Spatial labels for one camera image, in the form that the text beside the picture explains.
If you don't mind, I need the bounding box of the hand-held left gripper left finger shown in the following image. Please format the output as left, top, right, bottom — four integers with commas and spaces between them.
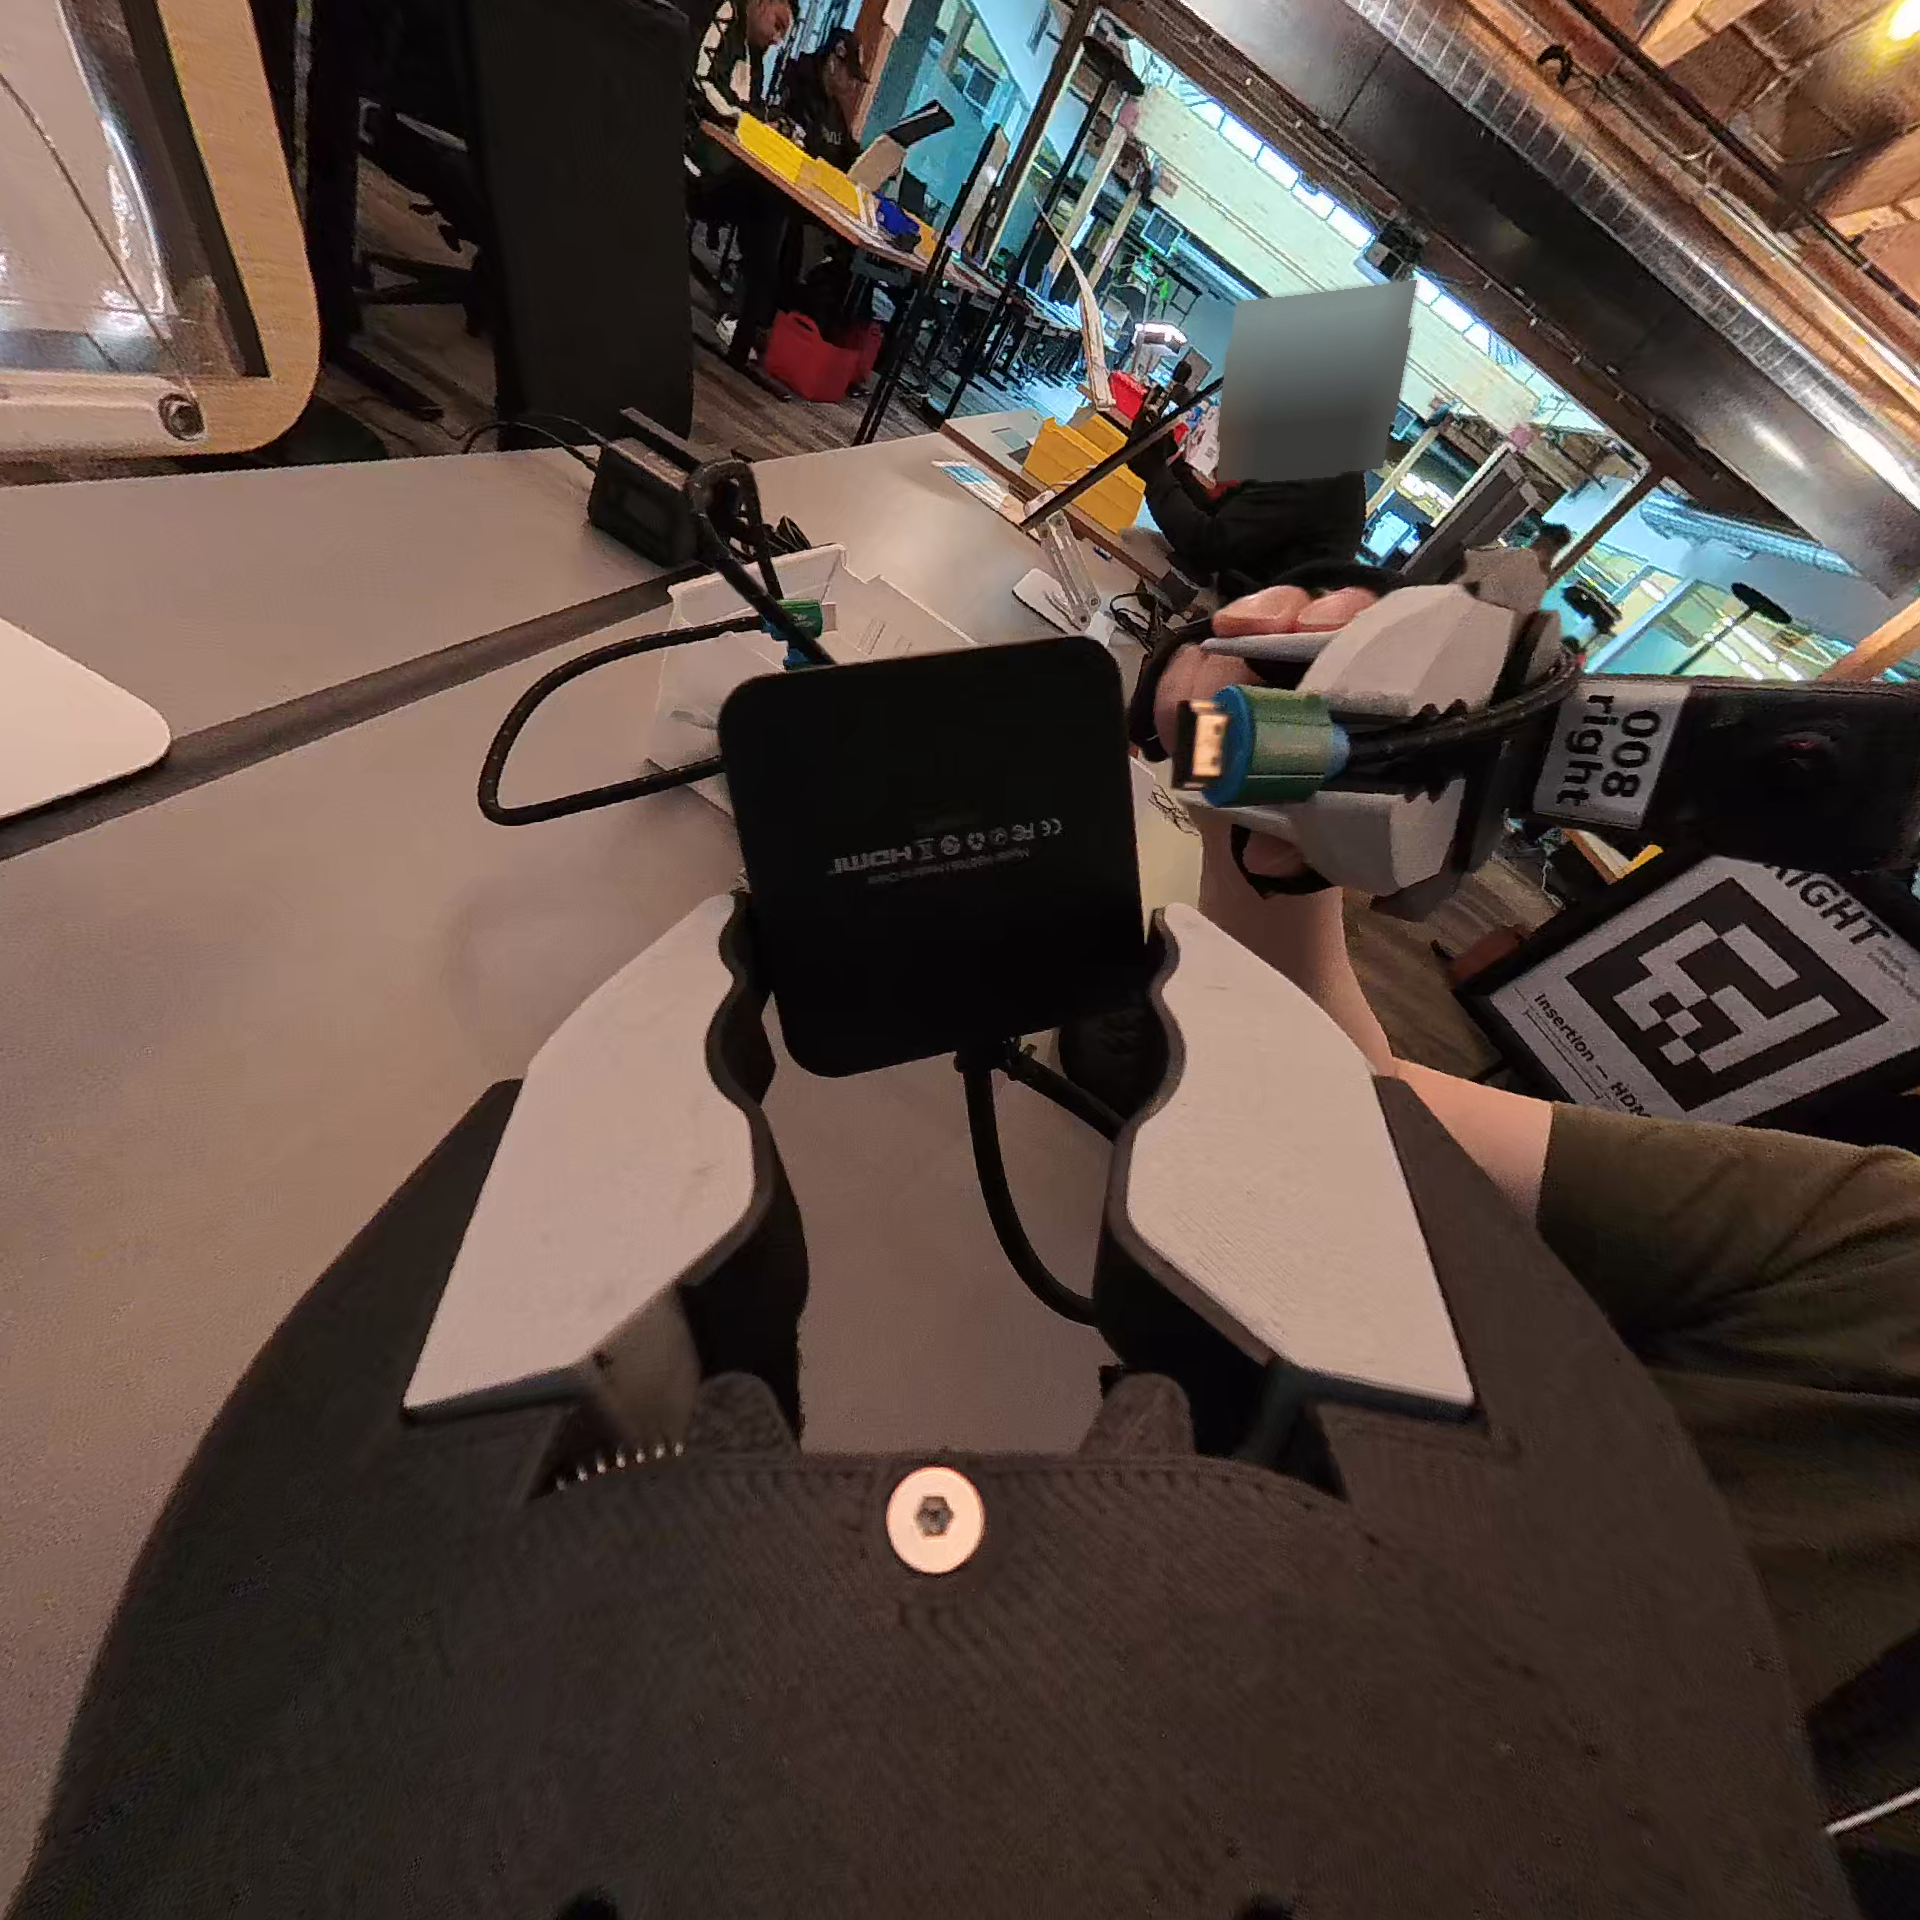
402, 892, 781, 1426

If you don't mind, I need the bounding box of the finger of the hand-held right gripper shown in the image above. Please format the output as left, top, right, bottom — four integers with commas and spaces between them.
1217, 768, 1487, 922
1198, 582, 1566, 724

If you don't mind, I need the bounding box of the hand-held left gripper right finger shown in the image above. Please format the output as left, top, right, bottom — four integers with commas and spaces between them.
1098, 903, 1479, 1420

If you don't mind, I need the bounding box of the black cable with green plugs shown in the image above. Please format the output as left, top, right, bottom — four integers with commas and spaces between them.
1168, 661, 1583, 806

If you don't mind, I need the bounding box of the black hub pigtail cable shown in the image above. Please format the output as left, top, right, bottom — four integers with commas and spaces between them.
957, 1046, 1126, 1325

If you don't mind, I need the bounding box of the black multiport hub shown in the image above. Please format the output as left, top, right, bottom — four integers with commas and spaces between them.
718, 634, 1157, 1078

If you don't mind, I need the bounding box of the clear plastic bin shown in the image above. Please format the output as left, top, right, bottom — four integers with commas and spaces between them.
646, 538, 984, 818

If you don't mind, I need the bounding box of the person's right hand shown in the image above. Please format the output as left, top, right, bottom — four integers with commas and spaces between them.
1199, 584, 1389, 961

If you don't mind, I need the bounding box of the framed black white marker sign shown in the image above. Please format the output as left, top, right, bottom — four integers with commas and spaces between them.
1455, 854, 1920, 1127

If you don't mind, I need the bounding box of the yellow storage bin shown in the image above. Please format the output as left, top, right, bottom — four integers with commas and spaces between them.
736, 117, 864, 213
1023, 410, 1157, 534

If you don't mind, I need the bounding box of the black power adapter box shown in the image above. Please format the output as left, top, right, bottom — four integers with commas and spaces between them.
588, 439, 705, 565

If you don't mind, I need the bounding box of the red bag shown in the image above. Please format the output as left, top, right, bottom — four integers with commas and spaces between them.
766, 310, 887, 405

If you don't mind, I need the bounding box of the acrylic sign holder wooden board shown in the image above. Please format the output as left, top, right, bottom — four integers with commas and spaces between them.
0, 0, 320, 458

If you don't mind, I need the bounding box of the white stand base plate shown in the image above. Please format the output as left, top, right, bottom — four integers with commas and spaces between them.
0, 616, 170, 824

